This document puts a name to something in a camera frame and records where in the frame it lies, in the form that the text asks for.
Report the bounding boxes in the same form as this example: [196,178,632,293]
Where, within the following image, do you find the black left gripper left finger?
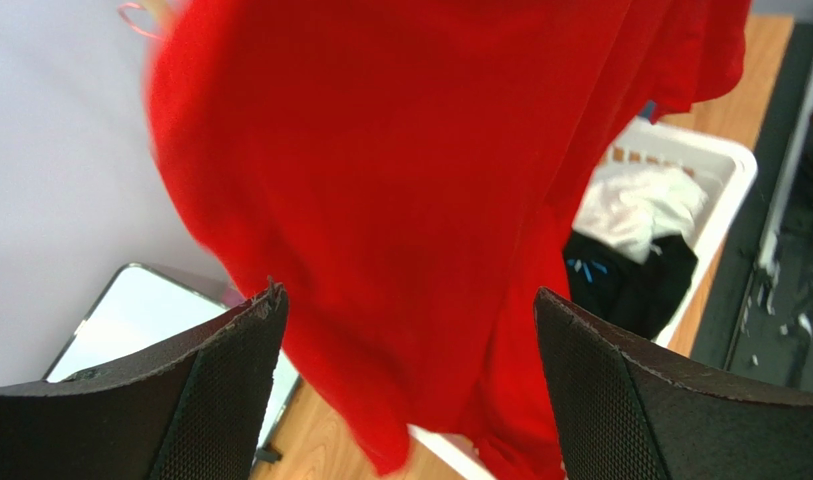
[0,283,289,479]

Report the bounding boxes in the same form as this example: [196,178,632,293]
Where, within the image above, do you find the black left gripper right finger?
[534,288,813,479]

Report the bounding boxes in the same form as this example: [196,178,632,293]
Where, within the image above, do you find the red t shirt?
[148,1,751,479]

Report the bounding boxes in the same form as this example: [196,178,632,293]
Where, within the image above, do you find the white whiteboard with red writing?
[42,262,303,451]

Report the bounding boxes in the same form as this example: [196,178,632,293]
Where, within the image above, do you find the black garment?
[563,232,698,340]

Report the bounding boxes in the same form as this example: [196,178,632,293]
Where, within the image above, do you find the white garment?
[573,166,709,264]

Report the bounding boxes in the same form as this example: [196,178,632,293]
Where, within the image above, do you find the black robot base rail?
[691,23,813,392]

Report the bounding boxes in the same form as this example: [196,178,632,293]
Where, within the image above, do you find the pink wire hanger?
[116,0,174,40]

